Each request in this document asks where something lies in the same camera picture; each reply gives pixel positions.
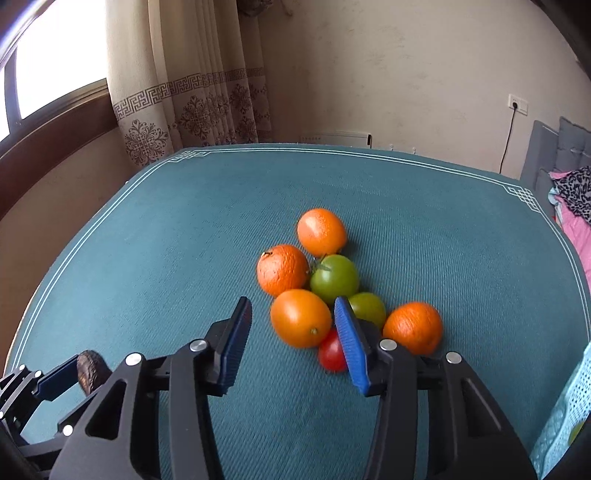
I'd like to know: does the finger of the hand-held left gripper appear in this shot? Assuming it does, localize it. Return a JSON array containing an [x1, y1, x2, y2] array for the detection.
[[14, 394, 100, 467], [0, 355, 80, 444]]

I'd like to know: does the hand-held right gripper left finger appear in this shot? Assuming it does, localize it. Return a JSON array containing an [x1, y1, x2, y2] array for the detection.
[[48, 296, 254, 480]]

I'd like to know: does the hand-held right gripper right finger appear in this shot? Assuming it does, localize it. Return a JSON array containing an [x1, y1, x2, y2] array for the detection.
[[333, 296, 539, 480]]

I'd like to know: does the red tomato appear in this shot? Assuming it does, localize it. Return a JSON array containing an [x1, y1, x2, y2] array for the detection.
[[318, 329, 349, 373]]

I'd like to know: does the dark brown avocado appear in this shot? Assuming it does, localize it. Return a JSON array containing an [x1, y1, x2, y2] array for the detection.
[[76, 351, 113, 395]]

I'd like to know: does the smooth orange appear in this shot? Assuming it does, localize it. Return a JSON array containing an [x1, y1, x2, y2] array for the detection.
[[270, 289, 333, 349]]

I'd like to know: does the green tomato with stem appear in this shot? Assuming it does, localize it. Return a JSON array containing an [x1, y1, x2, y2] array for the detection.
[[308, 254, 360, 305]]

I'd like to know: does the light blue lattice basket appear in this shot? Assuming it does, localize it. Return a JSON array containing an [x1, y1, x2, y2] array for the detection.
[[529, 342, 591, 478]]

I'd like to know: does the white radiator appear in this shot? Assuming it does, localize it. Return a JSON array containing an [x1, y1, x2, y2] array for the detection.
[[300, 131, 373, 148]]

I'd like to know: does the pile of clothes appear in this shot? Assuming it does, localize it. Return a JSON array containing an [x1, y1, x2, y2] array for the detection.
[[547, 171, 591, 287]]

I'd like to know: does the grey sofa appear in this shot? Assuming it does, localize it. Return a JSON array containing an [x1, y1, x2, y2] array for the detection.
[[519, 120, 561, 222]]

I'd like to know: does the leopard print cloth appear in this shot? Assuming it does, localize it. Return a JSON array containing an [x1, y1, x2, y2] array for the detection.
[[551, 167, 591, 217]]

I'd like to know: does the beige patterned curtain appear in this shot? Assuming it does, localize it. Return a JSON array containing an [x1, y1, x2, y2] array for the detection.
[[105, 0, 273, 169]]

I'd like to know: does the grey cushion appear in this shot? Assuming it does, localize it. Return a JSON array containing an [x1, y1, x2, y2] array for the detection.
[[554, 116, 591, 172]]

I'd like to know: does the brown curtain tieback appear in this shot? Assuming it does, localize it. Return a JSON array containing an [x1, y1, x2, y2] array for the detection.
[[237, 0, 274, 18]]

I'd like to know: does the wooden window frame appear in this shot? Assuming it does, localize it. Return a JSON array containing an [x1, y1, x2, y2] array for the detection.
[[0, 0, 118, 222]]

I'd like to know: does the black power cable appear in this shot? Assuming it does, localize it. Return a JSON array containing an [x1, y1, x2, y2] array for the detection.
[[499, 108, 517, 175]]

